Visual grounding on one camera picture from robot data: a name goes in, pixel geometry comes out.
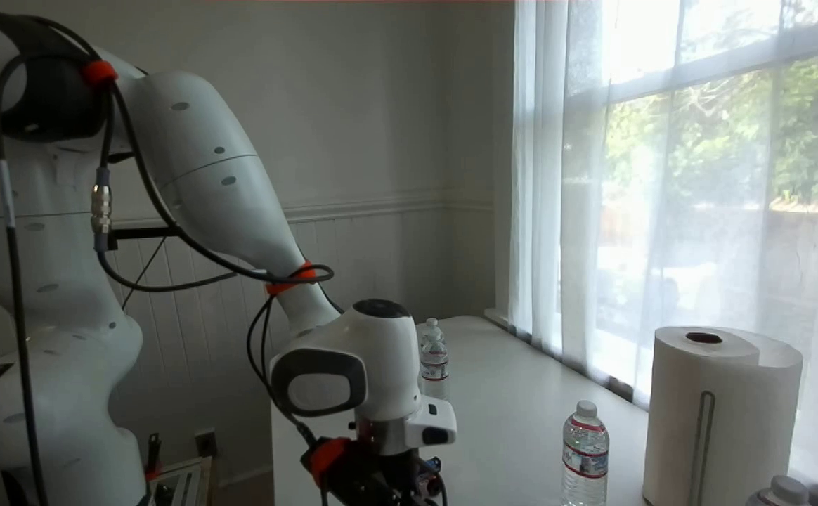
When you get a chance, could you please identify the red wrapped cable connector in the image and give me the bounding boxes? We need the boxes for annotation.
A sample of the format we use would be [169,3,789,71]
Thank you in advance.
[299,436,351,480]

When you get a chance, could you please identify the orange cable strap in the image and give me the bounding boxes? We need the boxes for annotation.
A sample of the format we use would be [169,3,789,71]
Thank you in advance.
[82,58,121,89]
[263,260,335,301]

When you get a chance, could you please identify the white framed window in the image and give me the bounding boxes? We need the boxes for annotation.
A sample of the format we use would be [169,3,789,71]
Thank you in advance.
[564,0,818,453]

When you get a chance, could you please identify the black red handled tool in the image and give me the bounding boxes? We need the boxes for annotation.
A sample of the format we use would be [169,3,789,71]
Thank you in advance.
[141,429,164,494]

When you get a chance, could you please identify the white paper towel roll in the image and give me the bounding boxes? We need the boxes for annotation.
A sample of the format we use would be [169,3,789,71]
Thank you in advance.
[640,322,806,506]

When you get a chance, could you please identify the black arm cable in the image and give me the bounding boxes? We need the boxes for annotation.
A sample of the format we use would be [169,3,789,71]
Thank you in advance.
[0,7,337,506]

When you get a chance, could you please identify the white sheer curtain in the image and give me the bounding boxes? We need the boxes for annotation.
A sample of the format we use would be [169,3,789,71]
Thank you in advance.
[504,0,818,485]

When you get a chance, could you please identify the white leaning panel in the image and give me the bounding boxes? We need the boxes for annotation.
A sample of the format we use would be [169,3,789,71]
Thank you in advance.
[154,456,217,506]

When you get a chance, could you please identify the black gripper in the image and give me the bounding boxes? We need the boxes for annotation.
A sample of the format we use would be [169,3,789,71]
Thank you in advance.
[327,447,450,506]

